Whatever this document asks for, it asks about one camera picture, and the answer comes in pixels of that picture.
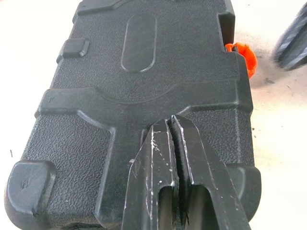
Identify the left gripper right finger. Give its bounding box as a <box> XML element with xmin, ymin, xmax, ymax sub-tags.
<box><xmin>170</xmin><ymin>115</ymin><xmax>252</xmax><ymax>230</ymax></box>

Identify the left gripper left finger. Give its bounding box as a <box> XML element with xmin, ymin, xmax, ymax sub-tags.
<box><xmin>121</xmin><ymin>119</ymin><xmax>180</xmax><ymax>230</ymax></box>

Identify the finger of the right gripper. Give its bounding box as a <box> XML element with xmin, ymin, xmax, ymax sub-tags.
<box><xmin>271</xmin><ymin>3</ymin><xmax>307</xmax><ymax>71</ymax></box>

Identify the black plastic tool case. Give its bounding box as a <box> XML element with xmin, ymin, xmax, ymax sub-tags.
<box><xmin>3</xmin><ymin>0</ymin><xmax>262</xmax><ymax>230</ymax></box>

